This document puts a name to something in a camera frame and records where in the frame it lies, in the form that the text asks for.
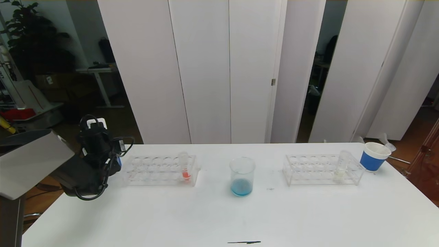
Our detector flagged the test tube with red pigment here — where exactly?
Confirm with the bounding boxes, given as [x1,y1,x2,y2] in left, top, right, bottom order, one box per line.
[179,152,192,181]
[377,141,396,154]

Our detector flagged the clear glass beaker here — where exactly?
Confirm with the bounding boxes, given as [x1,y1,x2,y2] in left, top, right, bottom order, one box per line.
[229,157,256,197]

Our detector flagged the clear acrylic test tube rack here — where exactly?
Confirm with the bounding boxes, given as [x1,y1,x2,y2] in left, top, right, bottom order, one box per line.
[122,154,200,187]
[283,154,365,186]

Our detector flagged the test tube with white pigment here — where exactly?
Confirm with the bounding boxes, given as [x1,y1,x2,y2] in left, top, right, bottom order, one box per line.
[334,150,351,183]

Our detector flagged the white standing desk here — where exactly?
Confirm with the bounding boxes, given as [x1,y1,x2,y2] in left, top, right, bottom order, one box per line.
[76,63,124,109]

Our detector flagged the black backpack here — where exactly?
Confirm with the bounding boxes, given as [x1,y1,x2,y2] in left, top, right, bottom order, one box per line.
[99,37,116,64]

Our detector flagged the black bin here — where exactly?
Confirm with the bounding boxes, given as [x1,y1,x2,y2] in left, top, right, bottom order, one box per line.
[63,103,83,125]

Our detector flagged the brown cardboard box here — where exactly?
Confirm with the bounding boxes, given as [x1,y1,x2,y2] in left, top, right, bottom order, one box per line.
[34,73,61,90]

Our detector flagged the white machine base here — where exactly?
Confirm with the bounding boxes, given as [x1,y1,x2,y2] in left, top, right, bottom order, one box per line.
[14,103,64,132]

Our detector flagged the white leaning board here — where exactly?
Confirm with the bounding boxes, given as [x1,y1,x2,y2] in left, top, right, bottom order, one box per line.
[7,80,52,110]

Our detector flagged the dark green potted plant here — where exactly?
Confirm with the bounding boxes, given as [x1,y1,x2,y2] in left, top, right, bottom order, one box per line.
[0,0,76,80]

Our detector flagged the yellow tool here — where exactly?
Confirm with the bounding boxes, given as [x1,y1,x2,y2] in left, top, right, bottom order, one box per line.
[0,116,16,135]

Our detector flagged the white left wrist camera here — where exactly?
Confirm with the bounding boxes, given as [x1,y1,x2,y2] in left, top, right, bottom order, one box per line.
[87,118,107,129]

